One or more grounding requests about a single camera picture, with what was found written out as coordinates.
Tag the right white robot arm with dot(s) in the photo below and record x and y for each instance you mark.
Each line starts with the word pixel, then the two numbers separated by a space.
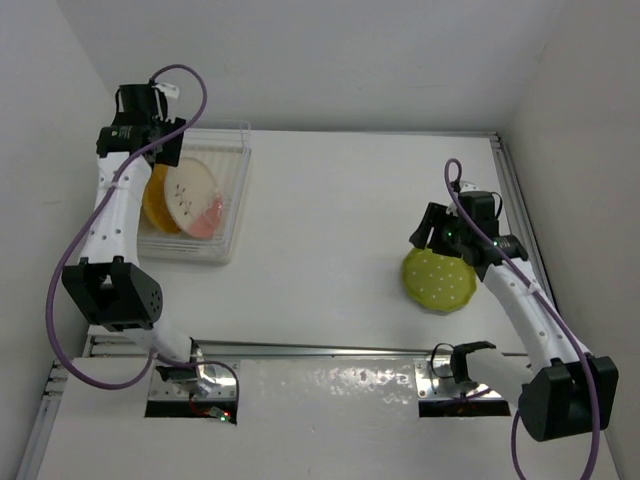
pixel 567 390

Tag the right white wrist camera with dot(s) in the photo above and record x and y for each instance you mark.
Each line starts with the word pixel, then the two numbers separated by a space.
pixel 465 186

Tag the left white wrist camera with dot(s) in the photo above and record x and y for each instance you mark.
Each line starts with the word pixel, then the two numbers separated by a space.
pixel 169 90

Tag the white wire dish rack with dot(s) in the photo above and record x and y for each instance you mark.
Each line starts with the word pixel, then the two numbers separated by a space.
pixel 226 151

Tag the front aluminium frame rail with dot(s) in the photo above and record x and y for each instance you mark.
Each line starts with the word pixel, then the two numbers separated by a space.
pixel 103 345

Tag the small green circuit board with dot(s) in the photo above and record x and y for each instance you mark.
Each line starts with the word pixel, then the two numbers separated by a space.
pixel 209 411

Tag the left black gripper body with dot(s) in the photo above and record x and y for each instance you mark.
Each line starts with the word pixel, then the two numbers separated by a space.
pixel 167 126

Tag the white foreground cover board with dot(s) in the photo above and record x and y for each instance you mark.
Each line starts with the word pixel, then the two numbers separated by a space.
pixel 297 419

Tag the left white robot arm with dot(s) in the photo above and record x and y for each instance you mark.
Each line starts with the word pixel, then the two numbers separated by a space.
pixel 100 270

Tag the white pink floral plate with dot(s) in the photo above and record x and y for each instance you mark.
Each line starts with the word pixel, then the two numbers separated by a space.
pixel 193 198

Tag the orange dotted plate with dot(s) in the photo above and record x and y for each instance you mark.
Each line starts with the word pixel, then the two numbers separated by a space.
pixel 154 202

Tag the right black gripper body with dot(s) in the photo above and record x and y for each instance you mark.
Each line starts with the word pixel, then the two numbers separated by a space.
pixel 448 236

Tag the green dotted plate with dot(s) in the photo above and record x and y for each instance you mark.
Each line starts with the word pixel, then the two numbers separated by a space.
pixel 436 282

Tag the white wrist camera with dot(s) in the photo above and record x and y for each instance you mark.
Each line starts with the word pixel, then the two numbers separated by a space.
pixel 465 186
pixel 169 90

